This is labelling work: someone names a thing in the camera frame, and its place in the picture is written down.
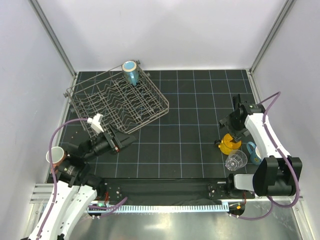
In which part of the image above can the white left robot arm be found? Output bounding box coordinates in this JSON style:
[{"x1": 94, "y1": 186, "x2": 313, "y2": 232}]
[{"x1": 27, "y1": 125, "x2": 136, "y2": 240}]

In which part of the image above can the aluminium frame post right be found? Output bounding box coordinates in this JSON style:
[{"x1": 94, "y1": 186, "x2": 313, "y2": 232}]
[{"x1": 249, "y1": 0, "x2": 296, "y2": 75}]

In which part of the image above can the grey wire dish rack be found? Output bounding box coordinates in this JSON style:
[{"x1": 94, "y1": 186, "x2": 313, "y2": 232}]
[{"x1": 64, "y1": 66, "x2": 169, "y2": 134}]

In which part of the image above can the blue flower mug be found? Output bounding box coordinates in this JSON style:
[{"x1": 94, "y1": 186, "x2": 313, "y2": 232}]
[{"x1": 246, "y1": 141, "x2": 262, "y2": 165}]

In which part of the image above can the yellow mug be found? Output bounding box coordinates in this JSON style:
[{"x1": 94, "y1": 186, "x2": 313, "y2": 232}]
[{"x1": 214, "y1": 133, "x2": 242, "y2": 155}]

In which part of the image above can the aluminium frame post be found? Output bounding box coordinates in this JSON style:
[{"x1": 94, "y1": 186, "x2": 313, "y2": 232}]
[
  {"x1": 28, "y1": 0, "x2": 77, "y2": 77},
  {"x1": 249, "y1": 0, "x2": 296, "y2": 75}
]

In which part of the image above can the blue butterfly mug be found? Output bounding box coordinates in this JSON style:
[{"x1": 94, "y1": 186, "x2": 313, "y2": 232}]
[{"x1": 121, "y1": 60, "x2": 139, "y2": 86}]

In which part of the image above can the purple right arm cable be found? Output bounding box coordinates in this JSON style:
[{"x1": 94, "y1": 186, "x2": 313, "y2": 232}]
[{"x1": 234, "y1": 91, "x2": 302, "y2": 221}]

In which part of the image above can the black grid mat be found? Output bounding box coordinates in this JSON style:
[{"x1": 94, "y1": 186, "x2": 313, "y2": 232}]
[{"x1": 44, "y1": 69, "x2": 272, "y2": 180}]

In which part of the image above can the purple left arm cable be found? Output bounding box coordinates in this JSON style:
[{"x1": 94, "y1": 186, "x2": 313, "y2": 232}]
[{"x1": 34, "y1": 117, "x2": 129, "y2": 238}]

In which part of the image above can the pink mug left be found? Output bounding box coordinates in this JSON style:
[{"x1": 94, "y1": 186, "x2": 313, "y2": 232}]
[{"x1": 51, "y1": 146, "x2": 67, "y2": 173}]

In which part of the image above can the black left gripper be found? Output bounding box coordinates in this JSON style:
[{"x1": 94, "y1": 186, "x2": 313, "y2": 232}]
[{"x1": 83, "y1": 122, "x2": 138, "y2": 162}]

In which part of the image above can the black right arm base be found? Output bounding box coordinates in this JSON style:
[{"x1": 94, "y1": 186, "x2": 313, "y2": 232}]
[{"x1": 207, "y1": 182, "x2": 244, "y2": 200}]

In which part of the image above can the aluminium frame post left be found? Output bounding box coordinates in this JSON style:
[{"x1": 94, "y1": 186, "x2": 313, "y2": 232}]
[{"x1": 28, "y1": 0, "x2": 77, "y2": 77}]

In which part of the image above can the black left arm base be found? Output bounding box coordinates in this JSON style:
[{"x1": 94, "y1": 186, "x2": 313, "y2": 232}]
[{"x1": 96, "y1": 178, "x2": 124, "y2": 203}]

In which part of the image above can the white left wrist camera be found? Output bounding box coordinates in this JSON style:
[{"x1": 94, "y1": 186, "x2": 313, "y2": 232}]
[{"x1": 87, "y1": 113, "x2": 104, "y2": 134}]

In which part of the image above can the clear glass cup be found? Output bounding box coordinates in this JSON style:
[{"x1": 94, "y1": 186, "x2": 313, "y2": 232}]
[{"x1": 225, "y1": 150, "x2": 248, "y2": 171}]

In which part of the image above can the white slotted cable duct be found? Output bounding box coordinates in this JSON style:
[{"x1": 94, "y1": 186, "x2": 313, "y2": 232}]
[{"x1": 84, "y1": 202, "x2": 230, "y2": 214}]

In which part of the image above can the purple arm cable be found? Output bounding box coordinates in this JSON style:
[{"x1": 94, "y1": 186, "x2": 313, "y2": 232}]
[
  {"x1": 34, "y1": 117, "x2": 129, "y2": 238},
  {"x1": 234, "y1": 91, "x2": 302, "y2": 221}
]

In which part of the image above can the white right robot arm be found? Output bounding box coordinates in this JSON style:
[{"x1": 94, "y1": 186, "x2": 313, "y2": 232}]
[{"x1": 219, "y1": 94, "x2": 303, "y2": 198}]

